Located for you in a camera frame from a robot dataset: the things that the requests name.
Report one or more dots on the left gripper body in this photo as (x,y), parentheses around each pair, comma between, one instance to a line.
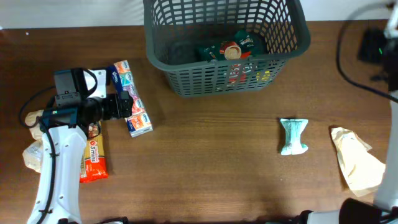
(111,108)

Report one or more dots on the crumpled clear plastic pouch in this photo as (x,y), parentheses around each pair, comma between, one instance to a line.
(33,154)

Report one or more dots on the green Nescafe coffee bag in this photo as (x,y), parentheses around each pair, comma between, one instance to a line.
(242,45)

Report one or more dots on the San Remo spaghetti packet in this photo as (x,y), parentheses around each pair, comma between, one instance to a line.
(93,162)

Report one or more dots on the dark grey plastic basket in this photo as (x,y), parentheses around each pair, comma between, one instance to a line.
(174,28)

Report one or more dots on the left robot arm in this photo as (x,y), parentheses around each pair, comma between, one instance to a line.
(65,128)

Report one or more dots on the small teal white packet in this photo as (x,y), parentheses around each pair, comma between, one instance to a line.
(293,130)

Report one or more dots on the Kleenex tissue multipack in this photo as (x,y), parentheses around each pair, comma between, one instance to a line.
(138,122)

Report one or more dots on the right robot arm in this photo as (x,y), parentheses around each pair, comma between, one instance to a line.
(383,208)

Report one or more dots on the beige paper pouch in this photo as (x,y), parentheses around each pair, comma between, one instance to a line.
(362,171)

